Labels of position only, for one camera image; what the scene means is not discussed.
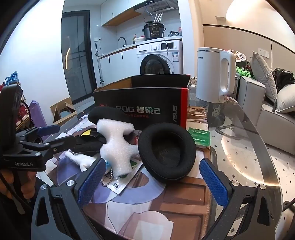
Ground black pressure cooker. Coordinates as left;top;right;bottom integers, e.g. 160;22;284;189
142;22;167;40

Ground white base cabinet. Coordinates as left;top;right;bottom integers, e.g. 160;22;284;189
99;44;139;87

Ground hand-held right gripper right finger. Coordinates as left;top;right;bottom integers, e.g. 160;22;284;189
199;158;277;240

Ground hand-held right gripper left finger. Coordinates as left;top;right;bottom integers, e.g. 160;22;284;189
31;158;109;240

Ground white electric kettle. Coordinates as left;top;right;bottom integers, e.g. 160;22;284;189
195;47;236;103

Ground white foam piece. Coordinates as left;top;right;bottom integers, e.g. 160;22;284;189
96;118;139;178

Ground black ear cushion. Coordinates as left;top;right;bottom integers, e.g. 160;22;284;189
138;122;197;184
88;107;129;125

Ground purple bag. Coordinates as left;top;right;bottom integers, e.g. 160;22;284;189
28;100;46;130

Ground grey sofa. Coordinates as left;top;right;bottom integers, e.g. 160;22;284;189
237;74;295;146

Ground flat grey pillow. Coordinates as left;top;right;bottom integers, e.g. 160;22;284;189
275;83;295;113

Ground flat mop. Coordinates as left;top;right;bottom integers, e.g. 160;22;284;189
94;42;105;87

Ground person's left hand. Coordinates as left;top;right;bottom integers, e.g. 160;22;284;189
0;171;36;201

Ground blue sneakers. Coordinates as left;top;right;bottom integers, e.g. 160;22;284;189
3;71;19;86

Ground range hood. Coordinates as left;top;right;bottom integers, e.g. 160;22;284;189
135;0;179;14

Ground white router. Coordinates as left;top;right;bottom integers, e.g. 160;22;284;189
145;13;164;25

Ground white wall cabinet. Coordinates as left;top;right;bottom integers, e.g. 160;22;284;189
101;0;148;26

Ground black mesh pad yellow label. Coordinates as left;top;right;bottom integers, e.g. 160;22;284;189
72;129;109;155

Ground green packet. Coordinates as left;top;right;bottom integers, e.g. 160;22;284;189
188;127;211;148

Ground black and red cardboard box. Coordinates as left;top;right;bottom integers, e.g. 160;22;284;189
93;74;191;130

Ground red shoe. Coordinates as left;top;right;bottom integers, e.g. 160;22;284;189
16;103;30;126

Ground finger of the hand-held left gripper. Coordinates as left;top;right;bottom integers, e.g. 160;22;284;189
20;136;77;160
16;125;61;143

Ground white printed packet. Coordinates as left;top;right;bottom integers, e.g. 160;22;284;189
101;159;144;195

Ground pink bag pile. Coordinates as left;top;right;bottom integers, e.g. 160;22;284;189
227;49;255;78

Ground brown cardboard box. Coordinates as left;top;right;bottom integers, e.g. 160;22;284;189
50;97;84;124

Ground white washing machine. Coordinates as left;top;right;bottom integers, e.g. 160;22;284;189
136;40;183;75

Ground upright grey pillow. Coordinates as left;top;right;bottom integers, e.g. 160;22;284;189
250;51;277;103

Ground dark glass door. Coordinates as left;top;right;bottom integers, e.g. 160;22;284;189
60;10;98;103

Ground black backpack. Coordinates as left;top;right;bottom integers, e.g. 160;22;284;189
272;68;295;93

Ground printed table mat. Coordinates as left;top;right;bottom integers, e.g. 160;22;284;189
34;111;212;240

